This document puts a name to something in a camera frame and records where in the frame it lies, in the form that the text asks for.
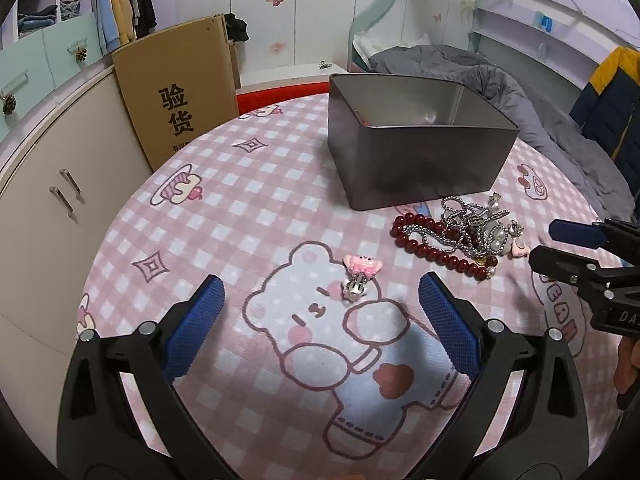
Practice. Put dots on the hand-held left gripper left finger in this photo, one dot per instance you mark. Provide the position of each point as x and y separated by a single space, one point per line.
197 325

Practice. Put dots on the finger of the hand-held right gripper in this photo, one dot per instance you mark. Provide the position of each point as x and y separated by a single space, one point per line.
560 262
575 232

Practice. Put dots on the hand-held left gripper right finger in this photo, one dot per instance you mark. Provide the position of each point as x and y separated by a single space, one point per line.
450 325

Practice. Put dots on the pearl bead jewelry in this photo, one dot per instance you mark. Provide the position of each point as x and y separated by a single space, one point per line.
499 240

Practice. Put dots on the pink hair clip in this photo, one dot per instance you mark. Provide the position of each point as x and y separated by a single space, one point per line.
362 266

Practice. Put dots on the grey metal tin box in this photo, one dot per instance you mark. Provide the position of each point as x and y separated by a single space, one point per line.
425 170

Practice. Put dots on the person's right hand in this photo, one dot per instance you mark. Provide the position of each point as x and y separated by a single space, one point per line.
627 365

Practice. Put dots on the small pink charm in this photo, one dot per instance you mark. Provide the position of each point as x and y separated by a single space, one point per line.
518 249

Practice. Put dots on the yellow and navy jacket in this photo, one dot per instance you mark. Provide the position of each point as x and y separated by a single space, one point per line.
610 110

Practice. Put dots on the pink checked bear tablecloth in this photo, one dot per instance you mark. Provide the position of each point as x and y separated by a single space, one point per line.
250 200

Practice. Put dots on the grey duvet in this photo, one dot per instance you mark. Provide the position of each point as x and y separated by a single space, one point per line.
500 90

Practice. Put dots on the beige cabinet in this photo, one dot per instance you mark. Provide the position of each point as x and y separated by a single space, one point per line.
50 210

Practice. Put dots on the small blue box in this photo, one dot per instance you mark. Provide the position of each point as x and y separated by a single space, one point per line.
544 21

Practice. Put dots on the brown cardboard box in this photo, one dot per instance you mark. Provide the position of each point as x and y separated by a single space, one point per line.
175 100

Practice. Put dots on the teal drawer unit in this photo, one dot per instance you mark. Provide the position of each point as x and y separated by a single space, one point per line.
50 65

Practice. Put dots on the black cloth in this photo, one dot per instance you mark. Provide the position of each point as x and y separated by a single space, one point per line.
236 27

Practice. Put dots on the light blue hanging shirt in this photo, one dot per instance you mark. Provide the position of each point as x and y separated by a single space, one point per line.
107 10

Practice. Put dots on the yellow hanging garment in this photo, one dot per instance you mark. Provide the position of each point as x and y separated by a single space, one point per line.
122 5

